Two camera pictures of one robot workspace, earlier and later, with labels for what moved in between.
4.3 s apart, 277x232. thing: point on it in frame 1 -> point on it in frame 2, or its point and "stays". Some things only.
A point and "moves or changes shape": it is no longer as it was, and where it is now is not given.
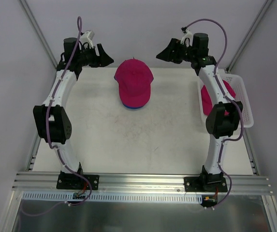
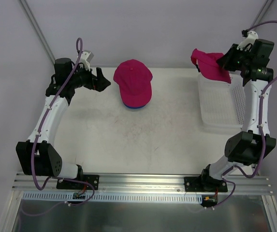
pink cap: x=134 y=77 stays
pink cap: x=207 y=101 moves or changes shape
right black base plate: x=205 y=184 stays
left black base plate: x=73 y=181 stays
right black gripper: x=175 y=51 -> x=231 y=59
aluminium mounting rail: x=149 y=183 stays
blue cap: x=131 y=108 stays
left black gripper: x=97 y=56 -> x=94 y=80
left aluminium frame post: x=33 y=20 stays
